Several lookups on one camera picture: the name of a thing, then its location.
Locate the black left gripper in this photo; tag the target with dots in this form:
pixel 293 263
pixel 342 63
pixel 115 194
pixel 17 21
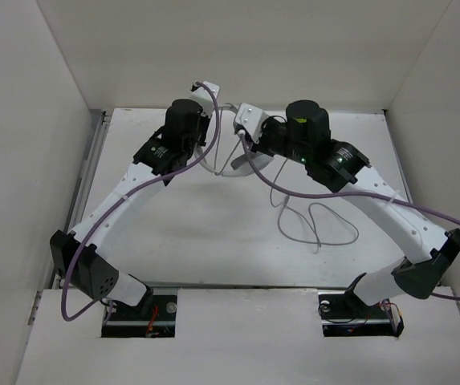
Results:
pixel 205 120

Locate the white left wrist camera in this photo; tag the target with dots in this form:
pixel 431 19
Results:
pixel 203 95

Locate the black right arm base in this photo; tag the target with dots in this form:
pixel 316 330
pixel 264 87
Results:
pixel 341 319

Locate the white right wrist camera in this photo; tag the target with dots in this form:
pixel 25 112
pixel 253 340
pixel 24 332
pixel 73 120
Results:
pixel 250 119

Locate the white grey headphones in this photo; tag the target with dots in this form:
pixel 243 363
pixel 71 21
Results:
pixel 239 166

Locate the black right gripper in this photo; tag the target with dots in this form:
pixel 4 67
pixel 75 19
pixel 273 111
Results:
pixel 262 143

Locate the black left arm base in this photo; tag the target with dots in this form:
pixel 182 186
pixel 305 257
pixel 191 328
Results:
pixel 158 321

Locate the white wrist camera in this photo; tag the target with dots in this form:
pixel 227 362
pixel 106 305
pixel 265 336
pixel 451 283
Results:
pixel 250 119
pixel 203 95

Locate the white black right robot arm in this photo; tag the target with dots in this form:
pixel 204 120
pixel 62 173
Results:
pixel 428 249

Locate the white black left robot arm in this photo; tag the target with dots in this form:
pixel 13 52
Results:
pixel 82 255

